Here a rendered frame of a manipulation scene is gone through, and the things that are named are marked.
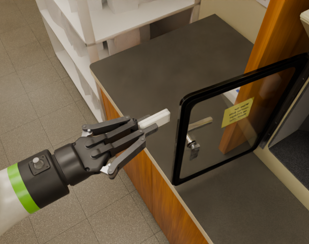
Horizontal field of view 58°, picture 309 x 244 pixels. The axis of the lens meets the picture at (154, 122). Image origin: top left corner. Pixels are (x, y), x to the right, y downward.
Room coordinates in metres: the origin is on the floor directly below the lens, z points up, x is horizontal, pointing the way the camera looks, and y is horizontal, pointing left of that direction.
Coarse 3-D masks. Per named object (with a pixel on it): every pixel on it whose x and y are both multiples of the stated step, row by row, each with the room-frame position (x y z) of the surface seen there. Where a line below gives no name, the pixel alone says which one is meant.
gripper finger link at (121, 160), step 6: (144, 138) 0.29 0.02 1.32; (132, 144) 0.28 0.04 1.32; (138, 144) 0.28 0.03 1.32; (126, 150) 0.26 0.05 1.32; (132, 150) 0.26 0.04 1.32; (138, 150) 0.27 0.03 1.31; (120, 156) 0.25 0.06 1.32; (126, 156) 0.25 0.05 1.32; (132, 156) 0.26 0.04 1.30; (114, 162) 0.24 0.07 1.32; (120, 162) 0.24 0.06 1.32; (126, 162) 0.25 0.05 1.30; (108, 168) 0.22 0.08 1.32; (114, 168) 0.22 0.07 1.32; (120, 168) 0.24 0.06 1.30; (108, 174) 0.22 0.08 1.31
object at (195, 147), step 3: (192, 144) 0.34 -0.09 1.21; (195, 144) 0.35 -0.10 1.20; (198, 144) 0.34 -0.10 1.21; (189, 147) 0.34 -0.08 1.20; (192, 147) 0.34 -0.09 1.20; (195, 147) 0.33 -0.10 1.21; (198, 147) 0.33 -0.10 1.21; (192, 150) 0.33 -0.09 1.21; (195, 150) 0.33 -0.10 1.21; (198, 150) 0.33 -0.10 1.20; (192, 153) 0.33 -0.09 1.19; (195, 153) 0.33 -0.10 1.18; (192, 156) 0.33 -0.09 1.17; (195, 156) 0.33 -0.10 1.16; (192, 159) 0.33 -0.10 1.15
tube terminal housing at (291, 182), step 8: (304, 88) 0.45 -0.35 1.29; (296, 96) 0.45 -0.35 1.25; (288, 112) 0.45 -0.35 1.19; (272, 136) 0.45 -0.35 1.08; (256, 152) 0.46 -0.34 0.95; (264, 152) 0.44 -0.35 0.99; (264, 160) 0.43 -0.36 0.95; (272, 160) 0.41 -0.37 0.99; (272, 168) 0.40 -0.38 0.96; (280, 168) 0.39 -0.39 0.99; (280, 176) 0.37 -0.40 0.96; (288, 176) 0.36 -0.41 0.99; (288, 184) 0.35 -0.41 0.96; (296, 184) 0.33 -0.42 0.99; (296, 192) 0.32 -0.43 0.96; (304, 192) 0.31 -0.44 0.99; (304, 200) 0.29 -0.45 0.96
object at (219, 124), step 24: (288, 72) 0.43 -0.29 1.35; (216, 96) 0.36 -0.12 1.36; (240, 96) 0.39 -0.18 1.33; (264, 96) 0.42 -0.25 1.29; (192, 120) 0.34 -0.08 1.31; (216, 120) 0.37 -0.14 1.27; (240, 120) 0.40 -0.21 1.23; (264, 120) 0.44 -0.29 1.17; (216, 144) 0.38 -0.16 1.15; (240, 144) 0.42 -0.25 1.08; (192, 168) 0.35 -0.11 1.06
